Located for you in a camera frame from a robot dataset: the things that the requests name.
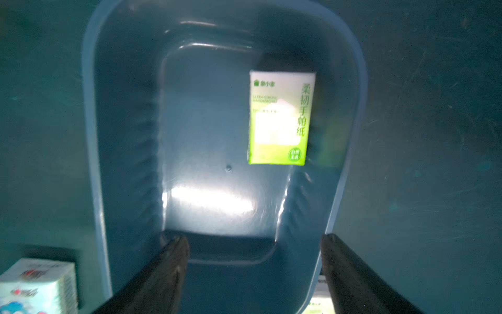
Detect blue plastic storage box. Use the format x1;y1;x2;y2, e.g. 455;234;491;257
82;1;368;313

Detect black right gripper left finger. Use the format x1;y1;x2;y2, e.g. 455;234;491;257
94;236;190;313

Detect teal red patterned tissue pack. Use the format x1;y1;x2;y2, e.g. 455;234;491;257
1;259;78;313

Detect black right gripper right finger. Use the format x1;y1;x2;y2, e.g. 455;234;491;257
320;234;421;313

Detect green white tissue pack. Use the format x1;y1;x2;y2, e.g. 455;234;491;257
303;275;335;314

